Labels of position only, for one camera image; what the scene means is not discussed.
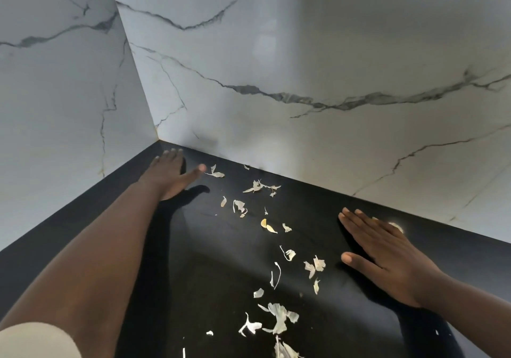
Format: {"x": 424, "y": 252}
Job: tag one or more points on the person's left hand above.
{"x": 167, "y": 178}

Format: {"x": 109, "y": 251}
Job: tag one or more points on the person's right hand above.
{"x": 393, "y": 262}

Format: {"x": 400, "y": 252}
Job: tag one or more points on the person's right middle finger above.
{"x": 365, "y": 226}

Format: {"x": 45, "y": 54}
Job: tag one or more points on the person's right thumb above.
{"x": 359, "y": 262}

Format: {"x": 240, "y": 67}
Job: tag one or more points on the person's right little finger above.
{"x": 389, "y": 228}

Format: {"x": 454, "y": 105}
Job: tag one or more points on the person's left thumb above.
{"x": 192, "y": 174}

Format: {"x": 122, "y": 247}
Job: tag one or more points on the person's left forearm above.
{"x": 92, "y": 262}

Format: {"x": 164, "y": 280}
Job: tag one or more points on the person's right forearm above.
{"x": 471, "y": 317}

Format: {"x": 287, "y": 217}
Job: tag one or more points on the white husk piece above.
{"x": 398, "y": 227}

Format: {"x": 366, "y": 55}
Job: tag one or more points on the yellow garlic clove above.
{"x": 266, "y": 225}

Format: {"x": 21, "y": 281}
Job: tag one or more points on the scattered garlic peels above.
{"x": 279, "y": 313}

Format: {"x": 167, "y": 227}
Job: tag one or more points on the white sleeve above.
{"x": 36, "y": 341}

